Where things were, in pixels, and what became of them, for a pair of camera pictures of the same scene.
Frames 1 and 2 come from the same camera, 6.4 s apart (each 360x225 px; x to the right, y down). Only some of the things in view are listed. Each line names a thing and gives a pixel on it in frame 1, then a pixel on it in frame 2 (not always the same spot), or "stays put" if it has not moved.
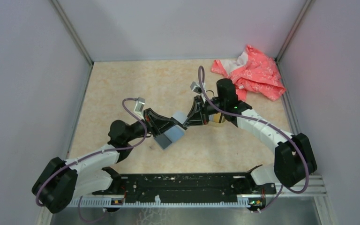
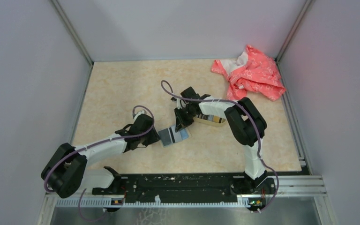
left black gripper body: [151, 123] -> [150, 137]
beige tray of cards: [217, 119] stays put
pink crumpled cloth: [253, 71] stays put
